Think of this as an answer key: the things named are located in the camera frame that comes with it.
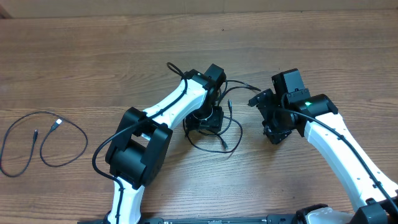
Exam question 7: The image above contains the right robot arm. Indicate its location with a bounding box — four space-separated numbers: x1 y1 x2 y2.
248 68 397 223

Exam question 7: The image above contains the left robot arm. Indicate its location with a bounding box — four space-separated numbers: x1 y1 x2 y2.
103 63 226 223

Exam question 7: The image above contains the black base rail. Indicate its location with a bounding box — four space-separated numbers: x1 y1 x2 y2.
77 213 308 224

